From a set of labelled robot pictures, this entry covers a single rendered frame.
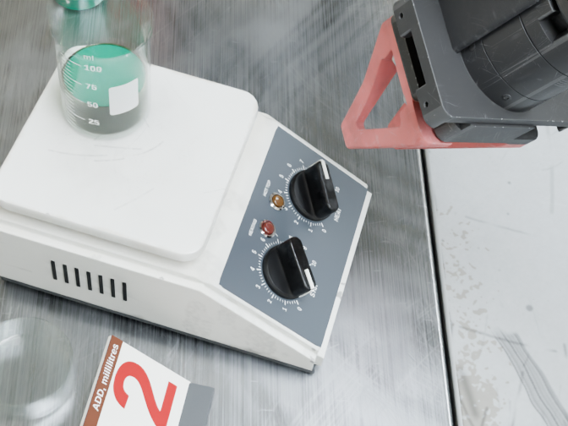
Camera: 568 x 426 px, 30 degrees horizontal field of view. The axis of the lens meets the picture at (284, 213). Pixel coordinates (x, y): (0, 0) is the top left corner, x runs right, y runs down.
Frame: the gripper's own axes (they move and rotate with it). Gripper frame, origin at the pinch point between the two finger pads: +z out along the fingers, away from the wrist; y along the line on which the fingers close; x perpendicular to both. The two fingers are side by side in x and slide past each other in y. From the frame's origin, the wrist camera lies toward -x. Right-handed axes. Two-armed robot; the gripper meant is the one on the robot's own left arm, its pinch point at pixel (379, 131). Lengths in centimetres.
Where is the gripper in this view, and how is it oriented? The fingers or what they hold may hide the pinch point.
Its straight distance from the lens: 58.3
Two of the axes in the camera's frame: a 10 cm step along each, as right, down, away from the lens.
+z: -5.8, 3.3, 7.5
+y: -7.8, 0.3, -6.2
